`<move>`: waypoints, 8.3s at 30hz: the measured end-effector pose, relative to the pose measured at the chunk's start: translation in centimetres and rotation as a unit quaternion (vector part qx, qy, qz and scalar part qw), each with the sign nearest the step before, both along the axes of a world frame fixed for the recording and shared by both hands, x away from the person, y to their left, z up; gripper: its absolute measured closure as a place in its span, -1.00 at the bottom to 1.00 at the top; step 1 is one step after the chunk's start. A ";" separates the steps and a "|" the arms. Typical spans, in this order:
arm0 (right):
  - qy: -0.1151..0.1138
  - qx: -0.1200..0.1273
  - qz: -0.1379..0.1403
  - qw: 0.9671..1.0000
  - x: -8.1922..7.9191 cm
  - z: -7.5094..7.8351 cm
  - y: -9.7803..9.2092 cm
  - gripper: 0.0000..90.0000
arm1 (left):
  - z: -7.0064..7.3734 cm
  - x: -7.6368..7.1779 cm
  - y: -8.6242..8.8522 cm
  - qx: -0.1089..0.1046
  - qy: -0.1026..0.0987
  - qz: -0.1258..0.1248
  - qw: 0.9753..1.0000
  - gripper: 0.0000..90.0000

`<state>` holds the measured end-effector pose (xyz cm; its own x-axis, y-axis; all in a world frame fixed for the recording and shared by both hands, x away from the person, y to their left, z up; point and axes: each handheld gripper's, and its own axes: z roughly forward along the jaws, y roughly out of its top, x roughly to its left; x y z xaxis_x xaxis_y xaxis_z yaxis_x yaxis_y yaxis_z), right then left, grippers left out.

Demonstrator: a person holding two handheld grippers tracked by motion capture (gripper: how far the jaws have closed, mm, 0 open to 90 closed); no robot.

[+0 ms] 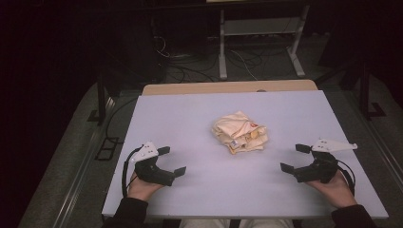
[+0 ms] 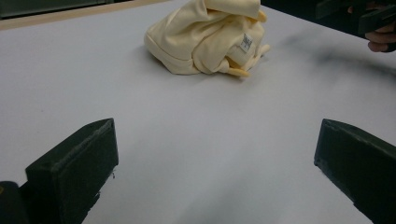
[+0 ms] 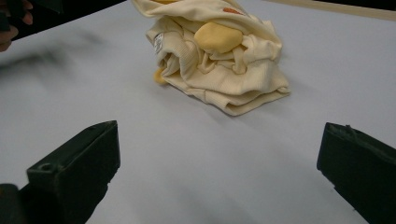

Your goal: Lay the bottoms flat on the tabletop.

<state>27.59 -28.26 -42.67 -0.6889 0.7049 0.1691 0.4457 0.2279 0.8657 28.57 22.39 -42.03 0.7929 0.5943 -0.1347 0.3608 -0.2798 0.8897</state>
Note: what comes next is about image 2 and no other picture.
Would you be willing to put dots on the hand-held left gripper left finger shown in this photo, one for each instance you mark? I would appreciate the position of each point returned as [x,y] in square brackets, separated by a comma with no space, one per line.
[74,168]

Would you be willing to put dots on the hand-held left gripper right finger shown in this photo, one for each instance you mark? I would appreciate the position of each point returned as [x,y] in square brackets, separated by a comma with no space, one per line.
[361,165]

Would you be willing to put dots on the cream yellow baby garment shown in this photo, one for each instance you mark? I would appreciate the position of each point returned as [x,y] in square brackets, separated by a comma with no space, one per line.
[193,40]

